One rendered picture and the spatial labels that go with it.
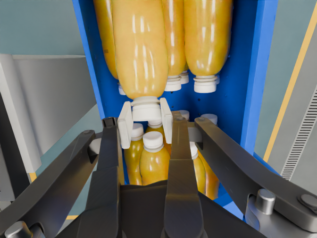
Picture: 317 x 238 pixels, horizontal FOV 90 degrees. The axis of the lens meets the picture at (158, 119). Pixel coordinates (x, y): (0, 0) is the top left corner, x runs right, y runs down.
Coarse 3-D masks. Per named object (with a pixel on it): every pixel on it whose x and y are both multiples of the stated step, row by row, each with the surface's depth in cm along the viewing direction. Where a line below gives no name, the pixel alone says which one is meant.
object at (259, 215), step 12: (264, 192) 6; (252, 204) 7; (264, 204) 6; (252, 216) 6; (264, 216) 6; (276, 216) 6; (264, 228) 6; (276, 228) 6; (288, 228) 6; (300, 228) 6
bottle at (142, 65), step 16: (112, 0) 20; (128, 0) 19; (144, 0) 19; (160, 0) 21; (112, 16) 21; (128, 16) 19; (144, 16) 19; (160, 16) 20; (128, 32) 19; (144, 32) 18; (160, 32) 20; (128, 48) 18; (144, 48) 18; (160, 48) 19; (128, 64) 18; (144, 64) 18; (160, 64) 19; (128, 80) 19; (144, 80) 19; (160, 80) 20; (128, 96) 21; (144, 96) 20
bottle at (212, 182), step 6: (198, 150) 32; (204, 162) 31; (210, 168) 32; (210, 174) 32; (210, 180) 33; (216, 180) 33; (210, 186) 33; (216, 186) 34; (210, 192) 34; (216, 192) 35; (210, 198) 35; (216, 198) 36
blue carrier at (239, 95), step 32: (256, 0) 25; (96, 32) 28; (256, 32) 17; (96, 64) 27; (256, 64) 18; (96, 96) 26; (160, 96) 44; (192, 96) 43; (224, 96) 37; (256, 96) 20; (224, 128) 40; (256, 128) 23; (224, 192) 45
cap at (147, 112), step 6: (132, 108) 21; (138, 108) 20; (144, 108) 20; (150, 108) 20; (156, 108) 20; (132, 114) 21; (138, 114) 20; (144, 114) 19; (150, 114) 19; (156, 114) 20; (138, 120) 22; (144, 120) 23
